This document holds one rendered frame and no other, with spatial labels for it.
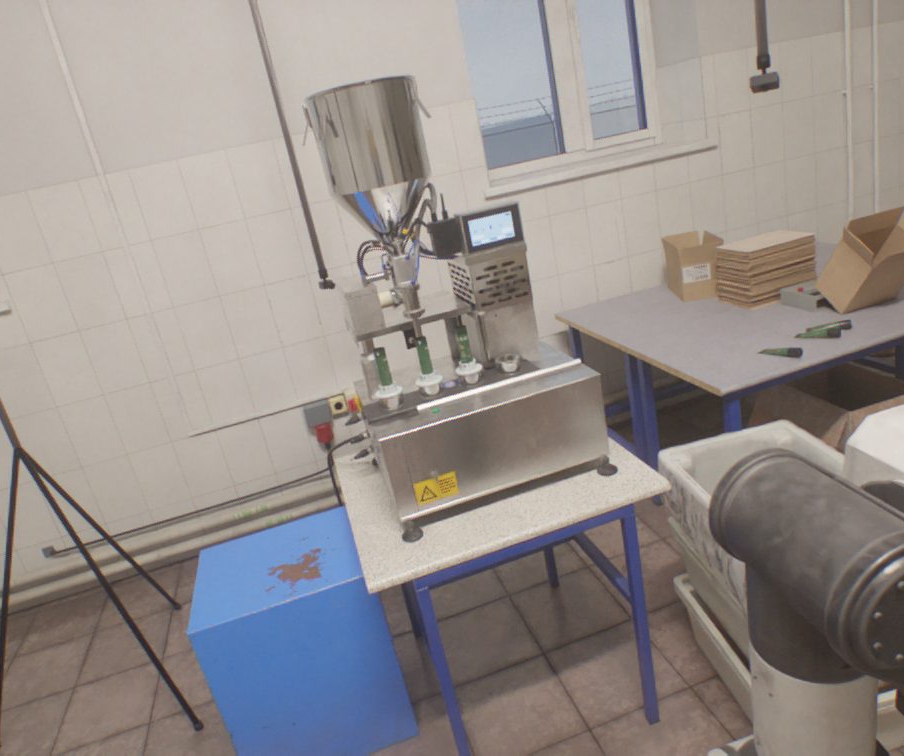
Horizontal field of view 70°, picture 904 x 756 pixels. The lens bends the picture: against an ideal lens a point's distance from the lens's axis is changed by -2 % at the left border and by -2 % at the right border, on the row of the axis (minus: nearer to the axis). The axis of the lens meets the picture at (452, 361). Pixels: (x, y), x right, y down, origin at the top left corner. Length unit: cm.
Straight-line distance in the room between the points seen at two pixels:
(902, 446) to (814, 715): 21
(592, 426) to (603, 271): 188
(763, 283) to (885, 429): 243
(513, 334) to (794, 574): 141
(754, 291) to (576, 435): 147
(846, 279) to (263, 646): 234
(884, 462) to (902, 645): 16
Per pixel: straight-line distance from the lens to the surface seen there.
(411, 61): 321
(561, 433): 172
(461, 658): 245
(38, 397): 337
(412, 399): 174
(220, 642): 196
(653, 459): 293
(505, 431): 165
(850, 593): 46
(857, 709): 61
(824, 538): 49
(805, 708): 59
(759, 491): 53
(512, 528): 164
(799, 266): 315
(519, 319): 182
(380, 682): 210
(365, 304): 174
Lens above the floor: 164
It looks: 18 degrees down
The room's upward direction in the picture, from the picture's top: 12 degrees counter-clockwise
